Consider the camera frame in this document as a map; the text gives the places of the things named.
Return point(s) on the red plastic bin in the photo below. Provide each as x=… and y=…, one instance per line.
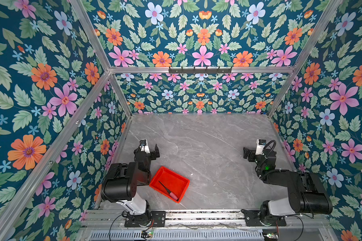
x=175, y=182

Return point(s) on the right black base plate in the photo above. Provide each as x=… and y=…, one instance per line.
x=256, y=218

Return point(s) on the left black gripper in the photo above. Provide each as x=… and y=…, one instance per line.
x=152, y=156

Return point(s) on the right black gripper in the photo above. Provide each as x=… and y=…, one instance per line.
x=250, y=153

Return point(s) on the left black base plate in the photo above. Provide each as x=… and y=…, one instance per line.
x=146, y=220

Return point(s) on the black wall hook rail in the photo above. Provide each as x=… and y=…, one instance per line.
x=200, y=70

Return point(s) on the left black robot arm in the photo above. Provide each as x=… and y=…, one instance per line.
x=122, y=181

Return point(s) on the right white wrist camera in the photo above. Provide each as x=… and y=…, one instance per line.
x=260, y=145

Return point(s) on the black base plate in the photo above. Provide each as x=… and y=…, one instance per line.
x=146, y=220
x=256, y=218

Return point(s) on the aluminium front mounting rail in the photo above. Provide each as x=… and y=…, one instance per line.
x=234, y=218

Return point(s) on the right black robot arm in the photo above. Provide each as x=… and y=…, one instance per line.
x=306, y=194

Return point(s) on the pink handled screwdriver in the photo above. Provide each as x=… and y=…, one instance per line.
x=170, y=193

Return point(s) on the white perforated cable duct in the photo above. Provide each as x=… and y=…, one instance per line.
x=176, y=235

